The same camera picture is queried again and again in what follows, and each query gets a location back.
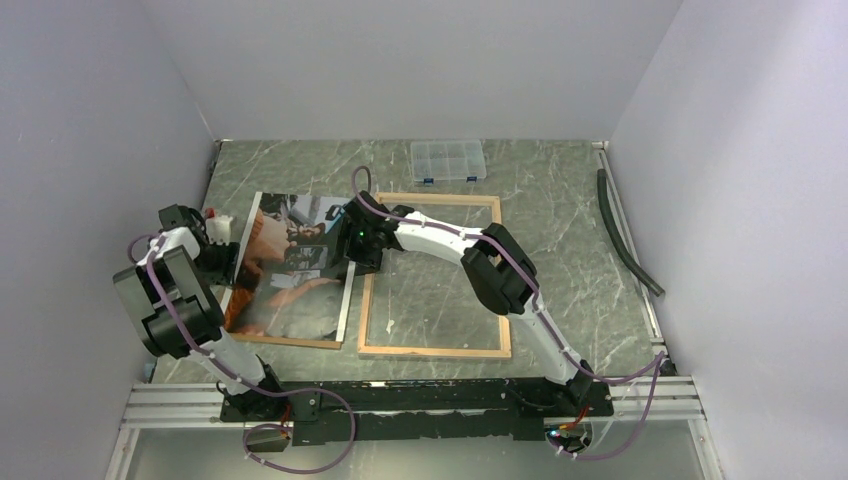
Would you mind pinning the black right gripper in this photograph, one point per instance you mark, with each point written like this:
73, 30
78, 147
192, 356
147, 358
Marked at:
366, 263

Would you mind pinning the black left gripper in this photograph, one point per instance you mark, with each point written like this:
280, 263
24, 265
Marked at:
224, 273

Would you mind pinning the clear plastic sheet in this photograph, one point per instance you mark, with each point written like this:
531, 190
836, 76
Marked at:
437, 291

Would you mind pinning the white wooden picture frame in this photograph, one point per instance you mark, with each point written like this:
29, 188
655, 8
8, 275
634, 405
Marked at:
437, 278

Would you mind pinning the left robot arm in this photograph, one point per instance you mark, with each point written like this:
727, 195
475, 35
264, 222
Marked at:
167, 293

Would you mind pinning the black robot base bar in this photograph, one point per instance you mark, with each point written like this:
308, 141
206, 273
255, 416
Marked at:
522, 409

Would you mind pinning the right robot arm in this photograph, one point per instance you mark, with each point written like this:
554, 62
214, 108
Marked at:
500, 273

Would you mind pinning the clear plastic organizer box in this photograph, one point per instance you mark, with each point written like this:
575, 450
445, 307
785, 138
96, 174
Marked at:
439, 161

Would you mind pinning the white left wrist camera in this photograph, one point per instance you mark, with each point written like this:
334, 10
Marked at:
218, 227

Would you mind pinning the aluminium table edge rail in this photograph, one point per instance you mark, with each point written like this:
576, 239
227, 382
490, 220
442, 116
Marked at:
618, 231

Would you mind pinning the aluminium front rail frame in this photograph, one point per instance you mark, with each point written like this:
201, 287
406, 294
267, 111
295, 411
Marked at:
182, 431

